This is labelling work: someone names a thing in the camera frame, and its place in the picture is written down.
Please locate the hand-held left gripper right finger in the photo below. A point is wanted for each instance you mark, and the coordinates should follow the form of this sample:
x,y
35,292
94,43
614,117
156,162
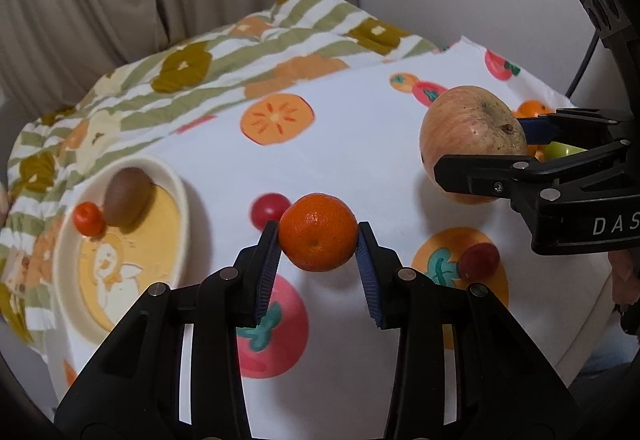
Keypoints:
x,y
367,270

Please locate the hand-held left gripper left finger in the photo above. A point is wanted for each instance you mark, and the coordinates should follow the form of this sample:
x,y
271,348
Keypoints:
x,y
267,270

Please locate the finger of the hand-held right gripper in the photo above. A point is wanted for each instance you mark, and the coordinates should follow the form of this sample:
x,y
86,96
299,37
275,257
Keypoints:
x,y
480,175
537,130

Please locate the green apple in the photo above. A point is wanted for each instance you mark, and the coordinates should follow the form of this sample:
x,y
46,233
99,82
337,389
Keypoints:
x,y
564,150

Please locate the red and yellow apple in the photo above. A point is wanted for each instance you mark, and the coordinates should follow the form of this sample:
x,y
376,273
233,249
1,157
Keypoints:
x,y
470,125

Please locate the red cherry tomato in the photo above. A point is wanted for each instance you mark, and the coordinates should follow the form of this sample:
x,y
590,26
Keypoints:
x,y
266,209

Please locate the small dark orange mandarin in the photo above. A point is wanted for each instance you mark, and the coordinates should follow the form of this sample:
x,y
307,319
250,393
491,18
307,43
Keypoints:
x,y
318,232

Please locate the dark red round fruit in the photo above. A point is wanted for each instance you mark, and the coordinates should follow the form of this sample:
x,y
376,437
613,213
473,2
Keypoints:
x,y
479,262

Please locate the cream and yellow oval plate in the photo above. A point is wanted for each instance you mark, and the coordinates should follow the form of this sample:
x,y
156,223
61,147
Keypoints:
x,y
150,245

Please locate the brown kiwi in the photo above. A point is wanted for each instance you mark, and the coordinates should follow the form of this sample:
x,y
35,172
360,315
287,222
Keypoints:
x,y
127,197

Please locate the tiny orange kumquat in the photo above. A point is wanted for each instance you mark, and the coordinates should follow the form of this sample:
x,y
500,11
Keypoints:
x,y
89,219

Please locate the person's right hand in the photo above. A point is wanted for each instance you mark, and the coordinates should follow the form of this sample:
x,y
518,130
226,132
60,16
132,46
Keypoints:
x,y
625,275

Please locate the white fruit print cloth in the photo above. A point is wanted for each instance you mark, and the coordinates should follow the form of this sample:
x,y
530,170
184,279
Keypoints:
x,y
360,155

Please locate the green striped floral blanket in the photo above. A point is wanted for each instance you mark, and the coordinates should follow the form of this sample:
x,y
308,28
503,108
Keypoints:
x,y
165,70

